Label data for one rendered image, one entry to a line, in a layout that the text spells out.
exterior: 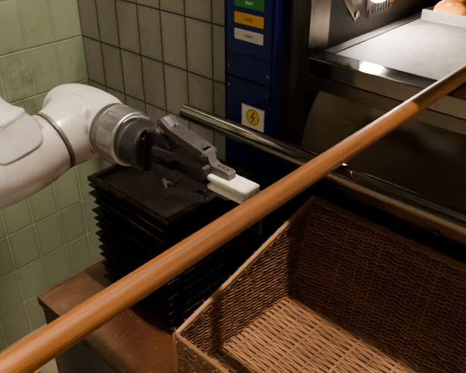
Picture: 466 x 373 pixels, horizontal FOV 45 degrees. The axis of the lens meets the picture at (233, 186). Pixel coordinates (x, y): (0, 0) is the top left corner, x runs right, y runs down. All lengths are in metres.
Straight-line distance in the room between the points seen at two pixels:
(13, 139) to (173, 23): 0.82
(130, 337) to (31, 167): 0.65
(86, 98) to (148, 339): 0.67
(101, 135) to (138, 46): 0.87
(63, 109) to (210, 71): 0.67
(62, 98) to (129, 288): 0.45
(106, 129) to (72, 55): 1.10
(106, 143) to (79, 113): 0.07
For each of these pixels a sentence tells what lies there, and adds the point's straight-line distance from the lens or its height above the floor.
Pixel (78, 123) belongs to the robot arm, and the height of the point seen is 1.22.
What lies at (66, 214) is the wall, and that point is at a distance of 2.15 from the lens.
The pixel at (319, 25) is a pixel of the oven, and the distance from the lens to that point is 1.31.
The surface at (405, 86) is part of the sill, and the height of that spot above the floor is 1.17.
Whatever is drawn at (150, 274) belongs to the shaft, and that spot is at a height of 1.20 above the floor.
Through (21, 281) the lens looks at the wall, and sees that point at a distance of 2.18.
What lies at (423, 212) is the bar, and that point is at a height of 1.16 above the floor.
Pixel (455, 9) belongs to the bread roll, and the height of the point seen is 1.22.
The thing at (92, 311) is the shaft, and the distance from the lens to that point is 0.57.
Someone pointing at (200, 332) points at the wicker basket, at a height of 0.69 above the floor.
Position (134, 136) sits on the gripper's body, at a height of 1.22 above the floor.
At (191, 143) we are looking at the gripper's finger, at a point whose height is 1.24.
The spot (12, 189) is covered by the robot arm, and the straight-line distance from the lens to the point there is 0.87.
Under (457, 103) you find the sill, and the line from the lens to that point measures 1.15.
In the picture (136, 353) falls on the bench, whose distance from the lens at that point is 1.37.
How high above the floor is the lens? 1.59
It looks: 31 degrees down
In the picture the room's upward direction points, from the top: straight up
